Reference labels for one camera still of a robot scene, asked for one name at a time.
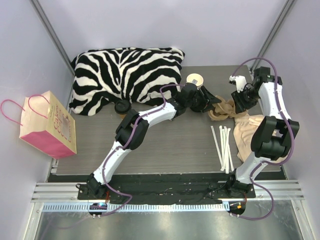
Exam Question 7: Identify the brown cardboard cup carrier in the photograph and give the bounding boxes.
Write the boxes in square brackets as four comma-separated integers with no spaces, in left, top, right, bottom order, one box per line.
[208,95,249,121]

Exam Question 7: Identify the black plastic cup lid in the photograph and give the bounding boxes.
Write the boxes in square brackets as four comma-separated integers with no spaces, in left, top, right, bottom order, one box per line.
[114,99,132,115]

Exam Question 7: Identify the brown paper coffee cup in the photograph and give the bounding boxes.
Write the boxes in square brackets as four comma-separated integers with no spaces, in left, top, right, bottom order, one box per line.
[118,112,127,120]

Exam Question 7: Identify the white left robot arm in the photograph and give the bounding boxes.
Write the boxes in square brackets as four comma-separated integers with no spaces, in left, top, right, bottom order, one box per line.
[86,83,222,200]

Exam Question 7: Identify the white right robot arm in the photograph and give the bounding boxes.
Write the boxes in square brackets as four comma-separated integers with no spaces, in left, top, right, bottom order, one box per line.
[225,66,300,198]

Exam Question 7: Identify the white wrapped straw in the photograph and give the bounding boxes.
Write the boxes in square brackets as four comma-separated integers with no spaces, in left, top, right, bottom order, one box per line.
[226,127,235,173]
[219,125,225,171]
[223,126,230,174]
[210,125,225,172]

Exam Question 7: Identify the stack of paper cups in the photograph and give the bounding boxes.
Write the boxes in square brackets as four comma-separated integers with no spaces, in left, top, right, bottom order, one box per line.
[186,73,204,89]

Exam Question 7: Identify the beige folded cloth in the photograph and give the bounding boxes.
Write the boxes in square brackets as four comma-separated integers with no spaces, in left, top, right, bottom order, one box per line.
[233,114,264,162]

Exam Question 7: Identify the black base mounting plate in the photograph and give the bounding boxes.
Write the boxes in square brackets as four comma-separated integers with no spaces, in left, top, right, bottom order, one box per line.
[48,172,286,206]

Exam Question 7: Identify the zebra print pillow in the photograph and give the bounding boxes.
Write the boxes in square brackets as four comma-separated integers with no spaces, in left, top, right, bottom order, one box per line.
[69,47,185,116]

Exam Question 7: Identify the pink paper gift bag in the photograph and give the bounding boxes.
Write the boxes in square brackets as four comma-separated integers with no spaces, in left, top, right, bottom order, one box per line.
[0,90,77,159]

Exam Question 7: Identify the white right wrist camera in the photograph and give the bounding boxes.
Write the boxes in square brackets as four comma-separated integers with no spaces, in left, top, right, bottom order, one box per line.
[229,75,247,93]

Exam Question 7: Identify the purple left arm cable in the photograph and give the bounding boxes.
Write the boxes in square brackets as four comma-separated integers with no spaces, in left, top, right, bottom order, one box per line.
[101,83,186,218]

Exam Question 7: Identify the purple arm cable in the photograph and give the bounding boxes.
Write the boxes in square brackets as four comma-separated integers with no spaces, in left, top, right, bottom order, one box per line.
[231,57,297,221]
[101,83,186,218]

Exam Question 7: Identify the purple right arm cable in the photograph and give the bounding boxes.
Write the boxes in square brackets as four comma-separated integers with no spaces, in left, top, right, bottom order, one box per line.
[231,57,297,221]

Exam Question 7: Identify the perforated metal rail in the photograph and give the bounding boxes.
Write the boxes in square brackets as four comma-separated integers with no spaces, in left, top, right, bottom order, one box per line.
[42,201,230,213]

